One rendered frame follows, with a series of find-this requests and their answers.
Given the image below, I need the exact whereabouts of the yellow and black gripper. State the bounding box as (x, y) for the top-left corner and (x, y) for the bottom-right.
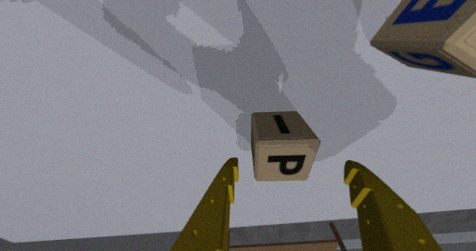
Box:
(170, 157), (443, 251)

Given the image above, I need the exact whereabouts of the wooden letter block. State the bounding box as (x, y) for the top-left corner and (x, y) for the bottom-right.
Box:
(370, 0), (476, 79)
(251, 111), (320, 182)

